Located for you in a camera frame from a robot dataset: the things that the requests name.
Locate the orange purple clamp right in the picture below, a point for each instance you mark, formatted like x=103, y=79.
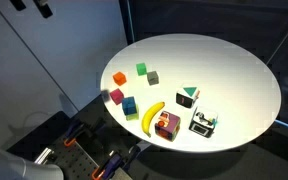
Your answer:
x=107, y=167

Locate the yellow banana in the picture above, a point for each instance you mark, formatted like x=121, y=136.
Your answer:
x=148, y=116

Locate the orange purple clamp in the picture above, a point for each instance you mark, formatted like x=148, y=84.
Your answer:
x=107, y=167
x=76, y=128

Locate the orange purple clamp left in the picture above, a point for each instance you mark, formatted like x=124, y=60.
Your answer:
x=76, y=128

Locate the blue block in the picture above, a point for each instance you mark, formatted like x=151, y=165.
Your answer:
x=129, y=106

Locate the black white picture cube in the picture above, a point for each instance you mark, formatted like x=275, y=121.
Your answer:
x=203, y=121

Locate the orange block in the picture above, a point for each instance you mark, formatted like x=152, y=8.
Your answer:
x=119, y=78

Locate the purple orange picture cube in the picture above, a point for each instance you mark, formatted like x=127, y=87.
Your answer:
x=168, y=126

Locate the lime green block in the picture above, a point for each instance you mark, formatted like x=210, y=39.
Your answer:
x=134, y=116

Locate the cube with green triangle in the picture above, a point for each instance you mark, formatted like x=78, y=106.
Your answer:
x=187, y=96

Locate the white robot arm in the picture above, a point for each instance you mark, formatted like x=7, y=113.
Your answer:
x=13, y=167

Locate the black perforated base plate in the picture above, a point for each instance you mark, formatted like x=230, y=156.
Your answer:
x=79, y=160

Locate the pink block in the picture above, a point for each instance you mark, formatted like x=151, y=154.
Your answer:
x=117, y=96

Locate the grey block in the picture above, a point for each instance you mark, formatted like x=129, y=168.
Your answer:
x=152, y=78

